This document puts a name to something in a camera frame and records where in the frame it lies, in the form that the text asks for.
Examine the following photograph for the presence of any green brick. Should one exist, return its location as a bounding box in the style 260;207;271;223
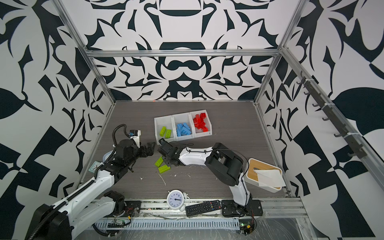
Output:
155;157;164;168
158;165;171;174
165;129;172;139
159;126;167;137

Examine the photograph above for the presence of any blue brick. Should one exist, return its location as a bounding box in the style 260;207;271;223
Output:
176;123;192;137

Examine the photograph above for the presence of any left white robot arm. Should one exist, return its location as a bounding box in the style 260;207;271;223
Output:
26;124;156;240

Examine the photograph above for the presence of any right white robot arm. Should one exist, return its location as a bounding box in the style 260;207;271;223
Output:
158;139;252;211

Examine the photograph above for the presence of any left white bin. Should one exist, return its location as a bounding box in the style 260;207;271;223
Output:
154;115;176;145

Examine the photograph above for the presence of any white bin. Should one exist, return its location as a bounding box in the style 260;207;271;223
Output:
154;115;176;145
189;110;213;138
172;113;193;141

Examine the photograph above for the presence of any middle white bin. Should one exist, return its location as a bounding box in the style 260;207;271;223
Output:
172;113;193;141

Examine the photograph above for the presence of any small green square clock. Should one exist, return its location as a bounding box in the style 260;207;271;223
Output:
88;161;104;173

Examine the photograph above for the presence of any right white bin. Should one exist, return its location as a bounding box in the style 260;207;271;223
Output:
189;110;213;138

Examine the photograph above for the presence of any white analog clock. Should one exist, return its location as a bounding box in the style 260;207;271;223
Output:
167;190;189;212

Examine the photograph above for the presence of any black remote control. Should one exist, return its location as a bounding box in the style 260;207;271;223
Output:
185;200;222;217

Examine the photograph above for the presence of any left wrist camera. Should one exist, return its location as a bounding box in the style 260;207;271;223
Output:
129;130;141;148

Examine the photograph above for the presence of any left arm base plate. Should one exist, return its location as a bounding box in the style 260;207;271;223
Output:
121;201;142;218

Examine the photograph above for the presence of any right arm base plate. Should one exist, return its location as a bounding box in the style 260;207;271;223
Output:
221;200;264;218

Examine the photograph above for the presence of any white cable duct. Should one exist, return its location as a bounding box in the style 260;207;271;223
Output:
95;219;240;231

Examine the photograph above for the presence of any wall hook rail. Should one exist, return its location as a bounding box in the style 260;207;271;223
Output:
298;76;368;159

